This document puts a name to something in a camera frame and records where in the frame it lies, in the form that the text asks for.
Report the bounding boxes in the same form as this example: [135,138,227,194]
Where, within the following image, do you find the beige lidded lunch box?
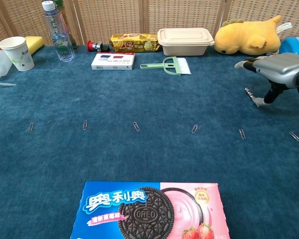
[157,27,215,56]

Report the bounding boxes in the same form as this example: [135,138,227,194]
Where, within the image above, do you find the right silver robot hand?
[234,52,299,107]

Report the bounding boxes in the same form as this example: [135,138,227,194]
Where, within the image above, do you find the blue carpet table cover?
[0,44,299,239]

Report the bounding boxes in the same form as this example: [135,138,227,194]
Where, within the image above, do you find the tea bottle with green label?
[53,0,78,50]

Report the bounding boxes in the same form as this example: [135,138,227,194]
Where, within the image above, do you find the yellow sponge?
[24,36,45,56]

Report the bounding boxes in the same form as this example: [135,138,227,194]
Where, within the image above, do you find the Oreo strawberry cookie box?
[70,181,234,239]

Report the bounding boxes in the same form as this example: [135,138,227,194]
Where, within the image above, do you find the white box red blue print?
[91,52,136,71]

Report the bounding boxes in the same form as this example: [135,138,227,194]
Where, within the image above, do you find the woven folding screen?
[0,0,299,48]

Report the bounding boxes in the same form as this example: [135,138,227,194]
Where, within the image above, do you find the yellow cracker package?
[109,33,161,53]

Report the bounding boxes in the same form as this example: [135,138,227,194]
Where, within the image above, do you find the green hand brush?
[140,56,192,76]

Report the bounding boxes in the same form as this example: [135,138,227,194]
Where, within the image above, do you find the blue detergent bottle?
[279,36,299,58]

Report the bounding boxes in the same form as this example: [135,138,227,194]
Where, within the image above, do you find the red emergency stop button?
[87,40,111,52]

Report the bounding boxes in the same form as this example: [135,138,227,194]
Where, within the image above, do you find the yellow plush toy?
[214,15,293,56]

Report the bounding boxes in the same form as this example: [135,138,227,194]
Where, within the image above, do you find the clear plastic water bottle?
[41,0,76,62]

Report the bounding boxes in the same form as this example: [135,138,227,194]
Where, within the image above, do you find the white paper cup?
[0,36,35,72]

